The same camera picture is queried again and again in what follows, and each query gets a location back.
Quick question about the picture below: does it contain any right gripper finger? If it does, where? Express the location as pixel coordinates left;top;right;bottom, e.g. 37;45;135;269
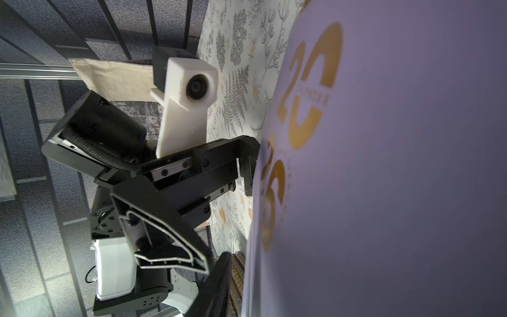
186;252;232;317

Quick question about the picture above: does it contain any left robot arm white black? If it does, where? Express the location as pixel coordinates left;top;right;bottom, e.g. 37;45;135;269
42;91;260;316

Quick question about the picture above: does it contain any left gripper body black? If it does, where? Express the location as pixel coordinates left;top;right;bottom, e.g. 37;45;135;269
95;136;260;228

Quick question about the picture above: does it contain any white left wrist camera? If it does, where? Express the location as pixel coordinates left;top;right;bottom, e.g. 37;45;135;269
150;46;218;158

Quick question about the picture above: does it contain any purple 2026 calendar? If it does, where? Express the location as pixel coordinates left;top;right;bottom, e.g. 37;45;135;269
242;1;506;316

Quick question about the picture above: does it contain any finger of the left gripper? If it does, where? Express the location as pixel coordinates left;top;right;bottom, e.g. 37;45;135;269
110;176;214;275
41;91;149;178

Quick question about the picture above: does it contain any cream canvas tote bag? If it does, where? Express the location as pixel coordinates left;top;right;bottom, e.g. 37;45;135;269
70;59;155;102

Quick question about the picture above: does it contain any left aluminium frame post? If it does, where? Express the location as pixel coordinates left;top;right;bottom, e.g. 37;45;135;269
1;63;81;81

